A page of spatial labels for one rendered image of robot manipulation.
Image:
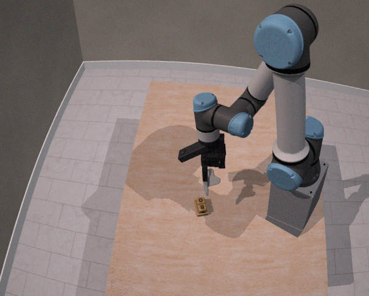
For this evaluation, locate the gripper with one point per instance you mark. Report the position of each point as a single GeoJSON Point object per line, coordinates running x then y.
{"type": "Point", "coordinates": [211, 158]}

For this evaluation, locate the brown wooden number cube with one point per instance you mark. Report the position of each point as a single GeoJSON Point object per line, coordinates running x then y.
{"type": "Point", "coordinates": [202, 208]}
{"type": "Point", "coordinates": [200, 200]}

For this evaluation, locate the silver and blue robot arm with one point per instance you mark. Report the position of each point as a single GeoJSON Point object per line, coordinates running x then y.
{"type": "Point", "coordinates": [283, 40]}

